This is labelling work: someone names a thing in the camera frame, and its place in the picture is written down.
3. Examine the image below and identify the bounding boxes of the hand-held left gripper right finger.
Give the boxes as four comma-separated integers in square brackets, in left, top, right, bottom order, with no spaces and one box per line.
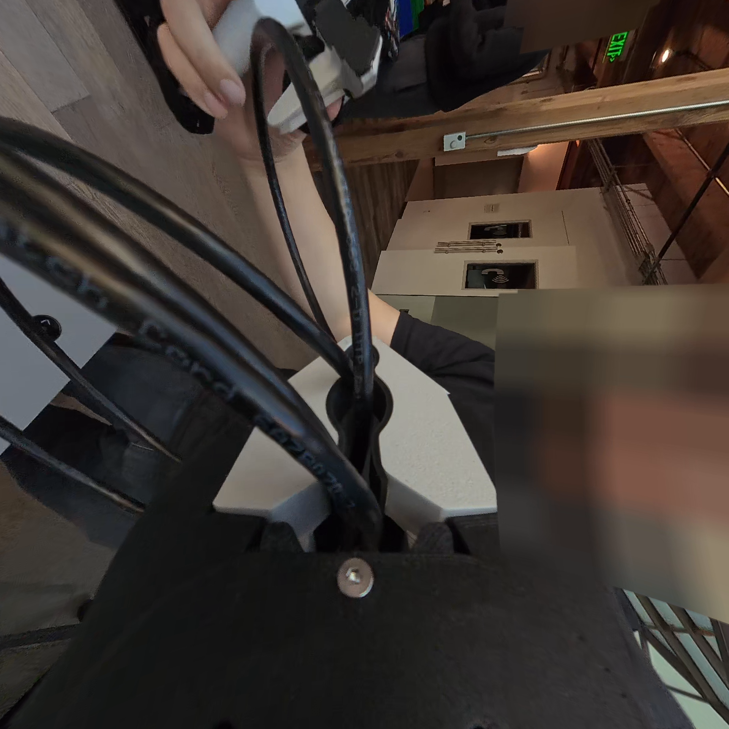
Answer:
[367,341,497,552]

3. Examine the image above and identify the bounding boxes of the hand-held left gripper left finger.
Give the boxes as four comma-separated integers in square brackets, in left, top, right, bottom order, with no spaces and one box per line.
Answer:
[213,336,378,552]

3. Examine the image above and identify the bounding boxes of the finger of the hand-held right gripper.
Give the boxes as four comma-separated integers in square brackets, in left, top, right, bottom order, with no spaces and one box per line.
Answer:
[267,48,366,134]

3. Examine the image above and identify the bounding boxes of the black ethernet cable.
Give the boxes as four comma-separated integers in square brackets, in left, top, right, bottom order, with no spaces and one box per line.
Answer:
[0,17,394,552]

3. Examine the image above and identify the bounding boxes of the person's right forearm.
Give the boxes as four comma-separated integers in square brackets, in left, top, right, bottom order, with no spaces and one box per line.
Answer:
[236,142,399,349]

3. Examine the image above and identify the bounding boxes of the person's right hand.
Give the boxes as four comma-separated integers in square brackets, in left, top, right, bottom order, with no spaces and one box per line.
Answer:
[156,0,345,167]

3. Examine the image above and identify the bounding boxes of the person's black shirt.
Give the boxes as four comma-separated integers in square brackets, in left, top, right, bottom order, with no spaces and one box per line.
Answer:
[390,310,497,496]

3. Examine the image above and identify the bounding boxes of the black bag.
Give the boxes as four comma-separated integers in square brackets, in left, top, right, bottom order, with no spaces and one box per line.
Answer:
[424,0,550,112]

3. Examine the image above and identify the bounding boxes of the metal conduit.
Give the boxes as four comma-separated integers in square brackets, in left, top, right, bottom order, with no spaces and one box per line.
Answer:
[443,99,729,152]

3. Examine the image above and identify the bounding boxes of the white phone booth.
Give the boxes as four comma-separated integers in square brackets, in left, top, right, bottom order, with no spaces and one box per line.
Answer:
[373,246,577,297]
[393,188,606,252]

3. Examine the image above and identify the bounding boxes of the person's dark pants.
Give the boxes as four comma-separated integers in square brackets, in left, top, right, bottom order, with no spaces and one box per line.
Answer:
[17,336,257,516]

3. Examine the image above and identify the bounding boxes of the wooden beam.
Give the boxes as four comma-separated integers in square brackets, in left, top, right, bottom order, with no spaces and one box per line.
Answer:
[308,68,729,167]

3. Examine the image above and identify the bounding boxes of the metal wire cable tray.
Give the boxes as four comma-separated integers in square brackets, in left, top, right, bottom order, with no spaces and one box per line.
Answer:
[587,139,668,286]

